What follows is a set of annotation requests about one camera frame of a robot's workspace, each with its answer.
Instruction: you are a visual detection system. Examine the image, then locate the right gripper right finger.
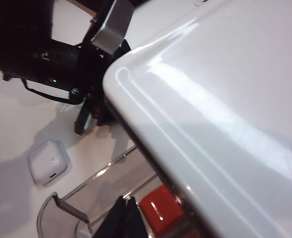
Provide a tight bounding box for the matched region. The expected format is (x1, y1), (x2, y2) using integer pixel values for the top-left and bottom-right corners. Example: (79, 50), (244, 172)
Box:
(126, 195), (149, 238)

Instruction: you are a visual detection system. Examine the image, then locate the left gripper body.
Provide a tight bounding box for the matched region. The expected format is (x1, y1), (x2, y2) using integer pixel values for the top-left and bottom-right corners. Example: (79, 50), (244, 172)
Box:
(79, 24), (132, 101)

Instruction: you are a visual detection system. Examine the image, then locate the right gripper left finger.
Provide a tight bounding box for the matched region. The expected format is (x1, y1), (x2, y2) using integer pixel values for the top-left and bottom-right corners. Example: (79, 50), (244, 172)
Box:
(93, 195), (129, 238)

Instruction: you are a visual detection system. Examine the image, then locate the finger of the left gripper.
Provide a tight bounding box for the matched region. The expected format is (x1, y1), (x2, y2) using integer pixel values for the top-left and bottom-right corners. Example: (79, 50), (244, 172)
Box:
(97, 97), (118, 127)
(82, 96), (97, 111)

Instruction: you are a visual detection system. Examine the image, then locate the grey drawer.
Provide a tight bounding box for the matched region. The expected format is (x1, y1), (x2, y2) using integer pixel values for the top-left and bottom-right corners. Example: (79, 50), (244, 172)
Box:
(138, 184), (193, 238)
(36, 145), (161, 238)

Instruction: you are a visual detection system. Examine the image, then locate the white rounded charging case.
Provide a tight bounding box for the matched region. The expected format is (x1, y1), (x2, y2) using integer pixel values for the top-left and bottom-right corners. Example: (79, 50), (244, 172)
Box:
(27, 139), (70, 186)

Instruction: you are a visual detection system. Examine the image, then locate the grey drawer, flat red handle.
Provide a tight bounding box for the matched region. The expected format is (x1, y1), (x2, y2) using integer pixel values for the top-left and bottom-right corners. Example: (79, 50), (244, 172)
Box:
(138, 184), (193, 238)

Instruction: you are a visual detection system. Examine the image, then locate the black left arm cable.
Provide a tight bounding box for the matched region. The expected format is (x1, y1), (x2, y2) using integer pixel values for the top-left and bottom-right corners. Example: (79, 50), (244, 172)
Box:
(21, 78), (84, 105)

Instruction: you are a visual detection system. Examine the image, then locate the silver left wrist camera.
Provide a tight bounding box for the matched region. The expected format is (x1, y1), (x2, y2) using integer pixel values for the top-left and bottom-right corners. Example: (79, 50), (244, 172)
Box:
(91, 0), (134, 54)

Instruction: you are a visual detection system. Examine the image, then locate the white drawer cabinet frame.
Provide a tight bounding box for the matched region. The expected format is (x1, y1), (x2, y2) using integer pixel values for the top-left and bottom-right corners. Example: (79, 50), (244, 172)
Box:
(102, 0), (292, 238)

